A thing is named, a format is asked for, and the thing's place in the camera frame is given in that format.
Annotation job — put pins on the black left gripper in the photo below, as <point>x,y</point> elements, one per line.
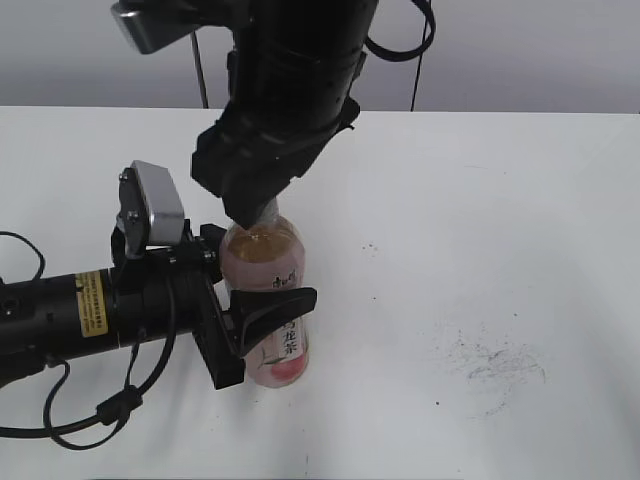
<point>174,286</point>

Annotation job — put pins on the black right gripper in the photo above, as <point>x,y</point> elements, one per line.
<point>248,165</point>

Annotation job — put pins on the oolong tea bottle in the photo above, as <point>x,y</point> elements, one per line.
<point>269,256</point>

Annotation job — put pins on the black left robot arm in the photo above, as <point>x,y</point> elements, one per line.
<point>62,317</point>

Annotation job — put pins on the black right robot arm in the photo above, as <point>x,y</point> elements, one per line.
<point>291,72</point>

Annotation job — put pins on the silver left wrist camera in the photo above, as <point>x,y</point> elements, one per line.
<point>151,212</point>

